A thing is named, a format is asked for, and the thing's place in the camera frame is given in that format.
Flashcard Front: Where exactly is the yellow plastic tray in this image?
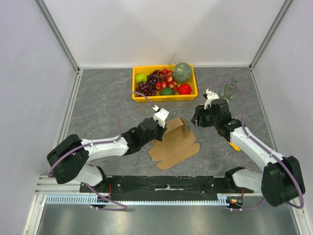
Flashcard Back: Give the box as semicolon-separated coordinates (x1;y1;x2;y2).
132;64;198;102

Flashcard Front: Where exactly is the grey slotted cable duct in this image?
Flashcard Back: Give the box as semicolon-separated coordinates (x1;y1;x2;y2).
45;194;243;204

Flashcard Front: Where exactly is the red cherry bunch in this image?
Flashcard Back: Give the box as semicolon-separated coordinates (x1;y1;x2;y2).
155;69;178;92

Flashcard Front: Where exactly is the purple cable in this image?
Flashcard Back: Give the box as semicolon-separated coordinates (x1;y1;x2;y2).
207;81;305;212
46;91;159;211

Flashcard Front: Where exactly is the yellow candy bag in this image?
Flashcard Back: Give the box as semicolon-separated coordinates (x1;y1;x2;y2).
228;142;241;151

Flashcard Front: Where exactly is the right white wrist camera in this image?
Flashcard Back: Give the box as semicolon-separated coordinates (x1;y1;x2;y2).
203;89;219;110

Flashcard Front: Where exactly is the brown cardboard box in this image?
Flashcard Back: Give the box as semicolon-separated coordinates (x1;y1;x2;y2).
148;117;200;170

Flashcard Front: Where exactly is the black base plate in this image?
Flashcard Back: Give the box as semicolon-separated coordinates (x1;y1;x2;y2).
92;175;253;195

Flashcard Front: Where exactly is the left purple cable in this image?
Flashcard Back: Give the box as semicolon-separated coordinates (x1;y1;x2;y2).
46;91;159;211

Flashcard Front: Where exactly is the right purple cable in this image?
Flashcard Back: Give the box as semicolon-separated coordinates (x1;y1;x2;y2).
207;81;305;212

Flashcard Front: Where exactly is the dark purple grape bunch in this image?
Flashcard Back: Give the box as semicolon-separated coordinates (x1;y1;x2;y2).
135;81;157;96

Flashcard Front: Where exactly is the green apple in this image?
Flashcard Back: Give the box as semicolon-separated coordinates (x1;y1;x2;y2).
135;73;148;83

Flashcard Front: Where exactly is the clear glass bottle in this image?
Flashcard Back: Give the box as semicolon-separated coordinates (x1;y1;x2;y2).
221;78;237;101

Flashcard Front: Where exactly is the green netted melon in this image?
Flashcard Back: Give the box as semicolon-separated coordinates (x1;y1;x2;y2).
173;62;192;83

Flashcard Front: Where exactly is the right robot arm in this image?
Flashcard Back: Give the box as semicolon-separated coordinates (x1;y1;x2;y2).
191;98;305;209

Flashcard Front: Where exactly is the red tomato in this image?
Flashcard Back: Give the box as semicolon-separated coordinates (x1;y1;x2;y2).
178;83;192;95

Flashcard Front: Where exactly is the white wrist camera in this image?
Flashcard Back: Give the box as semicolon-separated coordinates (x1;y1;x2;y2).
153;105;169;128
203;89;219;110

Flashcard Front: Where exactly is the green avocado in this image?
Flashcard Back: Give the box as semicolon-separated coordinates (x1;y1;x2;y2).
159;87;176;96

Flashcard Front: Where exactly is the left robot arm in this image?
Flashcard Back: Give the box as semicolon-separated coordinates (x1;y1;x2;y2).
47;117;167;192

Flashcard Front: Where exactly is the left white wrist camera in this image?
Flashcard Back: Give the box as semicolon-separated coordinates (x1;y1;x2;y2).
153;105;169;128

